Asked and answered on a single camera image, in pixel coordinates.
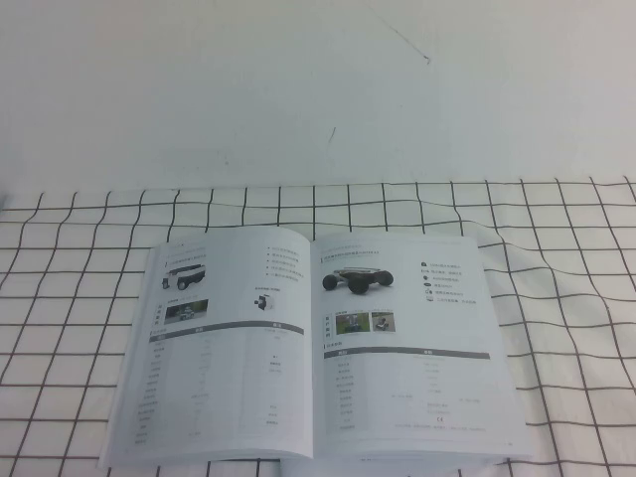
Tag white black-grid checkered tablecloth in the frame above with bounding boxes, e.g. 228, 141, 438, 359
0, 176, 636, 477

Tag white product catalogue book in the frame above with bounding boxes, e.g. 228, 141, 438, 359
96, 227, 534, 477

